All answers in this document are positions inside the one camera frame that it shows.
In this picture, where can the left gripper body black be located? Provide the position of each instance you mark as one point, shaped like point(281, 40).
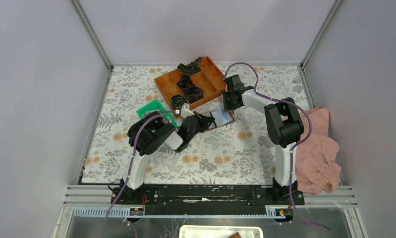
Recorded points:
point(200, 126)

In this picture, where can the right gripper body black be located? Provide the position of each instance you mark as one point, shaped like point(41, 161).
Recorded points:
point(228, 103)

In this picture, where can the brown leather card holder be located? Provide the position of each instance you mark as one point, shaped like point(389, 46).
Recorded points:
point(221, 117)

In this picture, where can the green plastic card box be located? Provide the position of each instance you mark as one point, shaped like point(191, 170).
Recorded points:
point(156, 106)

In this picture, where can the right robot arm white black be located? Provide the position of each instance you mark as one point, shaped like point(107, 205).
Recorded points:
point(283, 122)

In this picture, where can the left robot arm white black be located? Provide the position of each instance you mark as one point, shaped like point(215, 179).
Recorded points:
point(151, 132)

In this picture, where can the orange wooden compartment tray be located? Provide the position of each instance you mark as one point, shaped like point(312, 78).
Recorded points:
point(210, 79)

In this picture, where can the black items in tray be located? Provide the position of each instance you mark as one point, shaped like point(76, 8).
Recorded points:
point(191, 92)

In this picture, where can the pink crumpled cloth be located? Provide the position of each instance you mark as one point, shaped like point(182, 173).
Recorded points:
point(316, 167)

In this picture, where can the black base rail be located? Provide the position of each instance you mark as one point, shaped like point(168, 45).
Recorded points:
point(171, 199)

